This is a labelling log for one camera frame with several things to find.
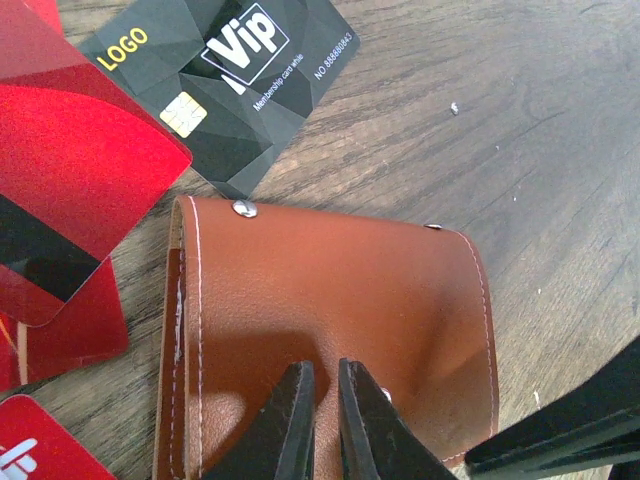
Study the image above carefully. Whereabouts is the brown leather card holder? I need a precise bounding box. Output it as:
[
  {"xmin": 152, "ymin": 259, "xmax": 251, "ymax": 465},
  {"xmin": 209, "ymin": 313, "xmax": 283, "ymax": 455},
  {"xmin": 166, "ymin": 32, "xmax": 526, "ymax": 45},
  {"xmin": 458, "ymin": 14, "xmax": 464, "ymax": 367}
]
[{"xmin": 152, "ymin": 196, "xmax": 499, "ymax": 479}]

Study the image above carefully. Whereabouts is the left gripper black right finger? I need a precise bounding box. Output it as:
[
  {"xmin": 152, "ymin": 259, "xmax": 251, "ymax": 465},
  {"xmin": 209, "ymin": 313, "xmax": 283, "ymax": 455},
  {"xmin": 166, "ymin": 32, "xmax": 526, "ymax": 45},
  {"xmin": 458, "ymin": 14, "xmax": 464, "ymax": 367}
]
[{"xmin": 338, "ymin": 358, "xmax": 454, "ymax": 480}]

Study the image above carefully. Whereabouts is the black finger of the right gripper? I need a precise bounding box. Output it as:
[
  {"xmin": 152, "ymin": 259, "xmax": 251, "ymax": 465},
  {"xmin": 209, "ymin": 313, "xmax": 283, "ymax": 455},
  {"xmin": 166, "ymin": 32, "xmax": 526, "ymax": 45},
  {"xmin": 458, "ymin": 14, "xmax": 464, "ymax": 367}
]
[{"xmin": 465, "ymin": 339, "xmax": 639, "ymax": 479}]

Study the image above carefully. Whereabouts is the red striped card front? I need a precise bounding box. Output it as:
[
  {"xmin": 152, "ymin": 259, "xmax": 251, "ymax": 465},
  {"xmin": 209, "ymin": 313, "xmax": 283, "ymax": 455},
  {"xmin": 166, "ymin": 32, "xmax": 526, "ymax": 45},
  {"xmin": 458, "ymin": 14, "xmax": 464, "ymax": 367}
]
[{"xmin": 1, "ymin": 1, "xmax": 191, "ymax": 327}]

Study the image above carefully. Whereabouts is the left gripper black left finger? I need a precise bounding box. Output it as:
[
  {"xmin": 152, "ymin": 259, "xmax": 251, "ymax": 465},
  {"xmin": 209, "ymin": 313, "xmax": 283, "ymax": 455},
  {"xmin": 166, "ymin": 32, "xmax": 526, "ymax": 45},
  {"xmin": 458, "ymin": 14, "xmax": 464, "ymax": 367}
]
[{"xmin": 203, "ymin": 361, "xmax": 315, "ymax": 480}]

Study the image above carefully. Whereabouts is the black VIP card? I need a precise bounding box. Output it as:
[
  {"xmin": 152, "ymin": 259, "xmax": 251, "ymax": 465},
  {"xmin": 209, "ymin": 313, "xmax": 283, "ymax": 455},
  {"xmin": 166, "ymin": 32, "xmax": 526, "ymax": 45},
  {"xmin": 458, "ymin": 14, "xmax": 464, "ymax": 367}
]
[{"xmin": 79, "ymin": 0, "xmax": 360, "ymax": 199}]

